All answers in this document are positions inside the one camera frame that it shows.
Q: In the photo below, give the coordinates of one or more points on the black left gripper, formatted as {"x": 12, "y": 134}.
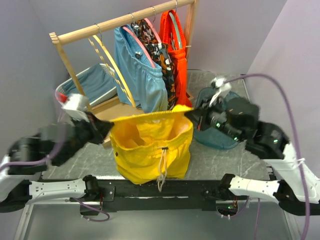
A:
{"x": 101, "y": 128}

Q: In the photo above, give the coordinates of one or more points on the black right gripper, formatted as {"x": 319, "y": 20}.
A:
{"x": 199, "y": 116}

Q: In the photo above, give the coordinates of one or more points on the yellow wooden hanger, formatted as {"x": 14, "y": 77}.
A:
{"x": 115, "y": 73}

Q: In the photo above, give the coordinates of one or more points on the yellow shorts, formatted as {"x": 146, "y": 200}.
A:
{"x": 153, "y": 146}

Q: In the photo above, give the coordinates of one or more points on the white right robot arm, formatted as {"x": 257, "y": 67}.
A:
{"x": 298, "y": 190}

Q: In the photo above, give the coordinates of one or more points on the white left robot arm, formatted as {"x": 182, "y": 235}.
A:
{"x": 55, "y": 144}

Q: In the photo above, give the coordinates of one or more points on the orange shorts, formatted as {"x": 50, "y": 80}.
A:
{"x": 177, "y": 56}

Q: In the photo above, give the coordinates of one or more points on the light blue shorts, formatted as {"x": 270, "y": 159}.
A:
{"x": 145, "y": 82}

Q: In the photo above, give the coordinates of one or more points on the floral patterned shorts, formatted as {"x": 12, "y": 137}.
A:
{"x": 167, "y": 69}

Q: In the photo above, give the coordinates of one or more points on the grey green hanger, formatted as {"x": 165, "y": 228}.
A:
{"x": 176, "y": 39}

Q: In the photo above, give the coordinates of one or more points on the pink hanger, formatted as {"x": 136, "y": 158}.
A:
{"x": 142, "y": 45}

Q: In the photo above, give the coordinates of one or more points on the wooden clothes rack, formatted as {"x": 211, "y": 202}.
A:
{"x": 105, "y": 98}

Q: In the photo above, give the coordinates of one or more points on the teal plastic tray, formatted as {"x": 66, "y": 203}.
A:
{"x": 211, "y": 137}

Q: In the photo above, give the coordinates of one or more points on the white laundry basket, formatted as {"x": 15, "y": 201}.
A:
{"x": 102, "y": 95}

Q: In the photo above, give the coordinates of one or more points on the blue cloth in basket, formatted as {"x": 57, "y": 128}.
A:
{"x": 95, "y": 85}

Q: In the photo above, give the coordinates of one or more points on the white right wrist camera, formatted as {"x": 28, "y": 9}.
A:
{"x": 220, "y": 87}

